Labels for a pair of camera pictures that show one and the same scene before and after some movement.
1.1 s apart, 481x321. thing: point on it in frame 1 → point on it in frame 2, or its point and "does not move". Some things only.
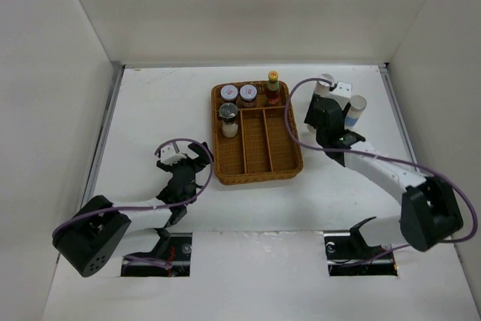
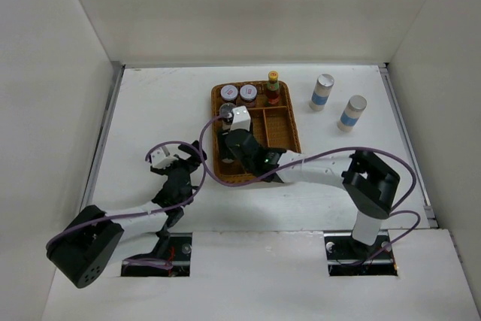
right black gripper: [310, 118] → [222, 135]
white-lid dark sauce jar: [229, 92] does not move
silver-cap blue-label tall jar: [322, 88] does not move
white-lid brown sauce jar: [248, 94] does not move
